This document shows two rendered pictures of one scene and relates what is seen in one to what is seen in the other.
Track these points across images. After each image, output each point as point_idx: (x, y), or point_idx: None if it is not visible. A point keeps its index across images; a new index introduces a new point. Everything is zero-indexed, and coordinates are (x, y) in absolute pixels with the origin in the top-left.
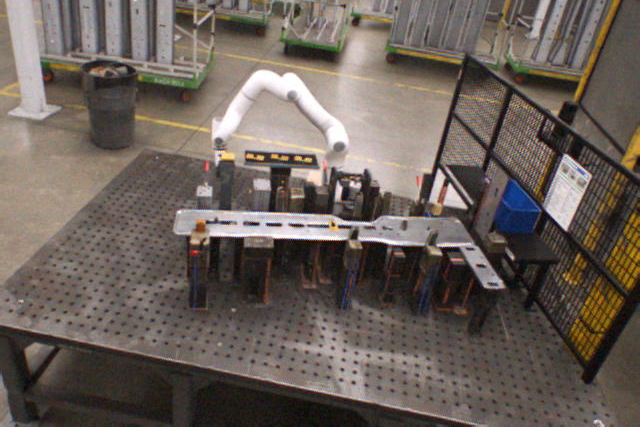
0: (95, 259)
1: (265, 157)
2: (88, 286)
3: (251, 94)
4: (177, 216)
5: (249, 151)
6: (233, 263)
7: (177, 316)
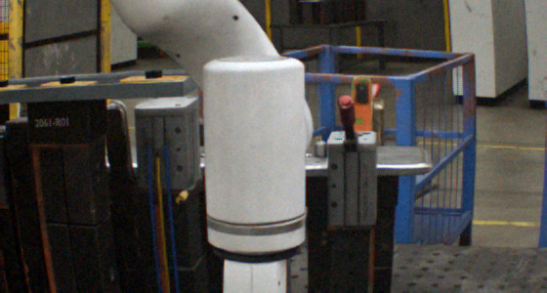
0: None
1: (115, 83)
2: None
3: None
4: (426, 161)
5: (160, 88)
6: None
7: (401, 275)
